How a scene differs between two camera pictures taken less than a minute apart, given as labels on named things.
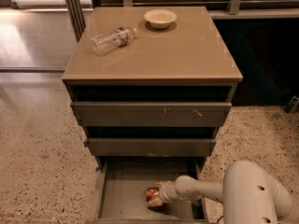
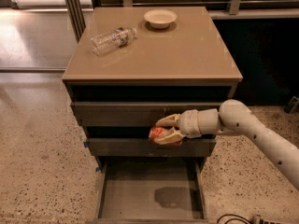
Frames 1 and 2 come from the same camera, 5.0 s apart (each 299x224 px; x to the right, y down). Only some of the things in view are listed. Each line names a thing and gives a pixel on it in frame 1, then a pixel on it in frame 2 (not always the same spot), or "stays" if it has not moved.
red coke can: (150, 192) → (157, 132)
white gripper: (165, 191) → (189, 123)
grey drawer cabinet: (160, 100) stays
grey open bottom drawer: (123, 182) stays
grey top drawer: (151, 114) stays
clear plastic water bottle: (108, 40) stays
